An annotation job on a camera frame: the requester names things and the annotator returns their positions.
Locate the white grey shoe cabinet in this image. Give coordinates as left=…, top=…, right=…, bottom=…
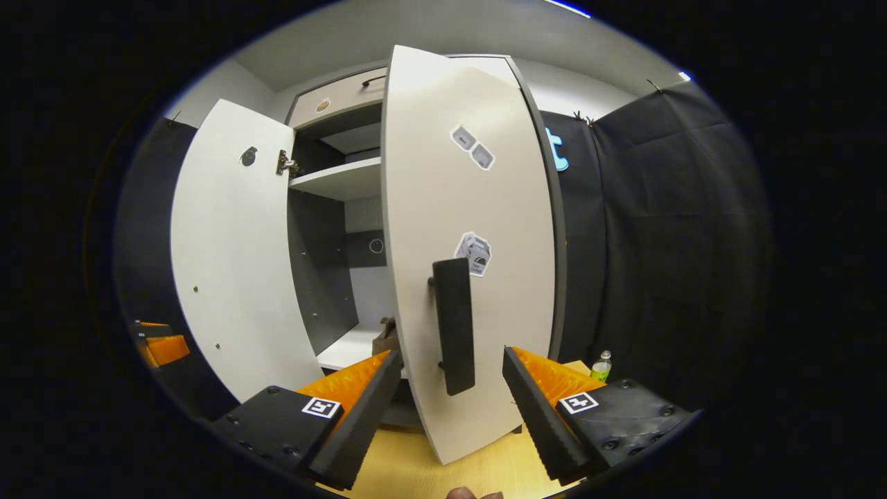
left=170, top=45, right=568, bottom=465

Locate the long ceiling light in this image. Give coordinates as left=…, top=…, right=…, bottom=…
left=544, top=0, right=592, bottom=19

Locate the beige cabinet drawer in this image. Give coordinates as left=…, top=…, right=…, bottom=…
left=286, top=67, right=387, bottom=130

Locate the white cabinet door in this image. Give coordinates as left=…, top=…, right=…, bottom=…
left=170, top=98, right=325, bottom=404
left=381, top=45, right=568, bottom=465

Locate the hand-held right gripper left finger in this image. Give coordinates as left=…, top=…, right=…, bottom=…
left=211, top=350, right=404, bottom=491

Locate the brown fuzzy shoe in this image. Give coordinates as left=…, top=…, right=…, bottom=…
left=372, top=317, right=400, bottom=358

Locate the black backdrop cloth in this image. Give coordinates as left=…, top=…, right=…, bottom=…
left=541, top=80, right=774, bottom=417

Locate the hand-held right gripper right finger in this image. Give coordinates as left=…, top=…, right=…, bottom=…
left=502, top=346, right=697, bottom=484

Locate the white cabinet shelf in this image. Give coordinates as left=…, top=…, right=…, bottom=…
left=288, top=157, right=383, bottom=203

